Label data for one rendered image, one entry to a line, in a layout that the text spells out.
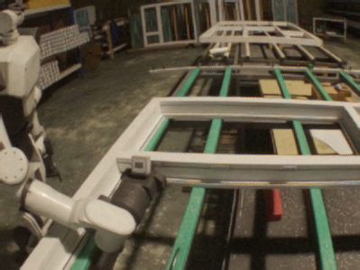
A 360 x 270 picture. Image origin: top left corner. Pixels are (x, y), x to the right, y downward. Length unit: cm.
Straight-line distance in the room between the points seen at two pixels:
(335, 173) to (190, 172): 42
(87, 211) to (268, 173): 47
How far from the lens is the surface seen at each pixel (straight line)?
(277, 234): 97
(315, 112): 111
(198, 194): 72
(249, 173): 72
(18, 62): 79
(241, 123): 115
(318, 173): 75
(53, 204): 55
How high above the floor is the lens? 134
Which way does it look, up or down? 29 degrees down
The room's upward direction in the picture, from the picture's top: 8 degrees counter-clockwise
